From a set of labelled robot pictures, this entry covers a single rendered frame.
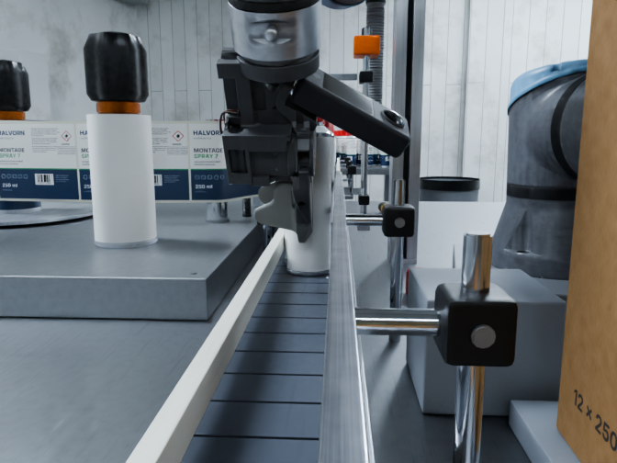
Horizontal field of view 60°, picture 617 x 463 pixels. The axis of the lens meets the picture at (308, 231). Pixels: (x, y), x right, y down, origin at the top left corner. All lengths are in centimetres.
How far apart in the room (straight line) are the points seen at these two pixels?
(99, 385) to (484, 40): 504
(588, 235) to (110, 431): 34
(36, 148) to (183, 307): 58
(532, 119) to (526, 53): 484
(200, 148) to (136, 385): 59
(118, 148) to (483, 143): 466
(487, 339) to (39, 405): 36
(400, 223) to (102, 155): 45
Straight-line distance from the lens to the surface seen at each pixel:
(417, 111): 89
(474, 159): 527
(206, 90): 594
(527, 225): 67
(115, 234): 81
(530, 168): 66
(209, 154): 100
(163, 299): 64
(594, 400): 34
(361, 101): 50
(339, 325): 21
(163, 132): 102
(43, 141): 111
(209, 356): 31
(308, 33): 45
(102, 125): 80
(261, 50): 45
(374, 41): 91
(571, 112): 60
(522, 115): 66
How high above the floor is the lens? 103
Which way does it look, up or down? 10 degrees down
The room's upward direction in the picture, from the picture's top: straight up
